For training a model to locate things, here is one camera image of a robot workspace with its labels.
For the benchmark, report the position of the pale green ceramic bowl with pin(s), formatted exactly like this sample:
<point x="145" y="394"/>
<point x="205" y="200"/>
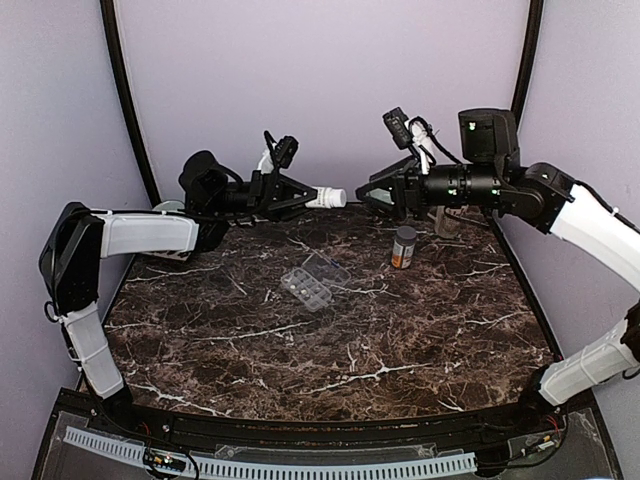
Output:
<point x="169" y="205"/>

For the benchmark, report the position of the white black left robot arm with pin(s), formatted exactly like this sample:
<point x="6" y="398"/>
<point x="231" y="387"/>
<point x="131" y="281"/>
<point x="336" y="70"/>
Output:
<point x="83" y="240"/>

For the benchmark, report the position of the black corner post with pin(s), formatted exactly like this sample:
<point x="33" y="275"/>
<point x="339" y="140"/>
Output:
<point x="527" y="59"/>
<point x="126" y="101"/>

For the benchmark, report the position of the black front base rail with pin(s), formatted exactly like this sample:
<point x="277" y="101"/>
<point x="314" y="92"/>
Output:
<point x="477" y="428"/>

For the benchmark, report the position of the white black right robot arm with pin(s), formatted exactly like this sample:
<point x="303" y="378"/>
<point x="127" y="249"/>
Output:
<point x="571" y="148"/>

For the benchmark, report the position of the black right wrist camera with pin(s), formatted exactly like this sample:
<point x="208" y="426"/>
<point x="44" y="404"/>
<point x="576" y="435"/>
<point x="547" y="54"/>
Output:
<point x="396" y="122"/>

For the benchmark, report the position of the clear plastic pill organizer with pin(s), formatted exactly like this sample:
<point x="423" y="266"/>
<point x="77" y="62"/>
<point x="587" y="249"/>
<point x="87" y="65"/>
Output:
<point x="317" y="274"/>

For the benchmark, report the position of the black left corner post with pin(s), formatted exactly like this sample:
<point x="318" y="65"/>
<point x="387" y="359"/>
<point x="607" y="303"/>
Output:
<point x="126" y="101"/>

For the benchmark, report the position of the floral patterned cloth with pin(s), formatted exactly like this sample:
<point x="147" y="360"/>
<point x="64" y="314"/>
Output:
<point x="169" y="255"/>

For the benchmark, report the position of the cream floral ceramic mug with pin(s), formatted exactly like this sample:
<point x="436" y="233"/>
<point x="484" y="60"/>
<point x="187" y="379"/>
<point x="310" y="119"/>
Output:
<point x="446" y="224"/>

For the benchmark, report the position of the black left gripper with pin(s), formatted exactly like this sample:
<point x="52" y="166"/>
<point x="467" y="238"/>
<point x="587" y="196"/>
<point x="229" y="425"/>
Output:
<point x="265" y="193"/>

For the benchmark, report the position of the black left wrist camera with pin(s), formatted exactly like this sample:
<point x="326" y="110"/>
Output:
<point x="279" y="153"/>

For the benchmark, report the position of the black right corner post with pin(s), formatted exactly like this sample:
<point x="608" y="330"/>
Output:
<point x="527" y="59"/>

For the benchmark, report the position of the small white pill bottle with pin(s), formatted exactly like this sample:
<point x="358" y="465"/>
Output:
<point x="328" y="198"/>

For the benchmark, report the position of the orange pill bottle grey cap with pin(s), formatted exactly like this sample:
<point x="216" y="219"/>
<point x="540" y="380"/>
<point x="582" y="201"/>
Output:
<point x="403" y="247"/>

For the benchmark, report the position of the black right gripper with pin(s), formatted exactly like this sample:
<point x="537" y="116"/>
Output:
<point x="413" y="189"/>

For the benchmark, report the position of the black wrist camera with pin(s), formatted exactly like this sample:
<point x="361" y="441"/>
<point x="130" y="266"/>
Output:
<point x="396" y="122"/>
<point x="279" y="153"/>

